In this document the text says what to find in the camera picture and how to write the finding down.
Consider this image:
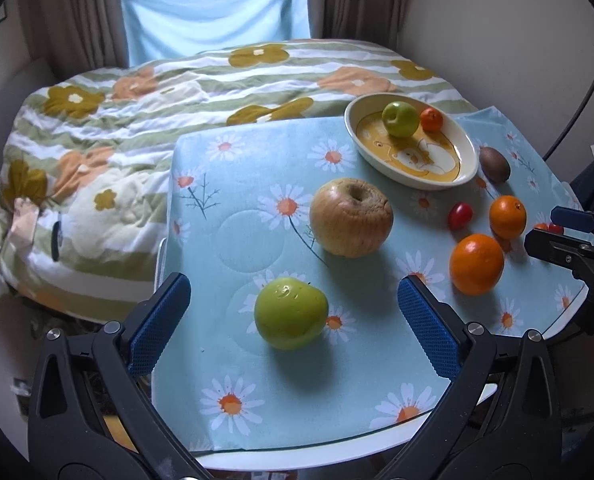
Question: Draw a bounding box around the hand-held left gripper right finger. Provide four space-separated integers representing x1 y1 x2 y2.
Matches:
377 274 562 480

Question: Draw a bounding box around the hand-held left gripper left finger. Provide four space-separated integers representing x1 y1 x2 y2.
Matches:
27 272 213 480

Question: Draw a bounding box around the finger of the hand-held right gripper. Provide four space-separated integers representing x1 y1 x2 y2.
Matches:
551 205 594 241
524 229 594 281

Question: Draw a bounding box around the medium orange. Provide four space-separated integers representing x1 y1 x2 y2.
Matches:
489 195 528 240

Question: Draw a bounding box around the large orange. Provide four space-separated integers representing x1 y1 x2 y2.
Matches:
450 234 505 296

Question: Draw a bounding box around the brown kiwi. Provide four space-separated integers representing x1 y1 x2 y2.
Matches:
479 146 512 183

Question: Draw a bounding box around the large green apple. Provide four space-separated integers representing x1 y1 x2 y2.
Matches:
254 277 329 351

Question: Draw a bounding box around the wrinkled yellow apple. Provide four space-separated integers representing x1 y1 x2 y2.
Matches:
309 178 394 259

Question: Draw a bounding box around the cream oval bowl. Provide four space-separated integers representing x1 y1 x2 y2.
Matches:
344 93 479 191

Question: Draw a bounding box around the daisy print blue tablecloth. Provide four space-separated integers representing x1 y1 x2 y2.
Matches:
149 106 590 453

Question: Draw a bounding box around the small tangerine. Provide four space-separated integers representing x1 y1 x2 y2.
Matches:
420 108 444 132

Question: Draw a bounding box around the white table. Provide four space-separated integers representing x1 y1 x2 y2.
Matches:
149 237 590 471

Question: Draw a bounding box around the small green apple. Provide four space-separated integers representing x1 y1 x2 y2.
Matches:
382 101 421 137

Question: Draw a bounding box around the floral striped blanket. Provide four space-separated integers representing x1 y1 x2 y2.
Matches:
0 39 478 321

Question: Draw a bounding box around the grey headboard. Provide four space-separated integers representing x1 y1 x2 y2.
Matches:
0 55 60 121

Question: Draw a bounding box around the brown curtain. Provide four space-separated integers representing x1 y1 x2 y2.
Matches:
14 0 130 81
307 0 413 51

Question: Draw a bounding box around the light blue window curtain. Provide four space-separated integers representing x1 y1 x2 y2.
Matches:
118 0 312 68

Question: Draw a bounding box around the black cable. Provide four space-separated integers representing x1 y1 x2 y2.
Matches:
544 67 594 161

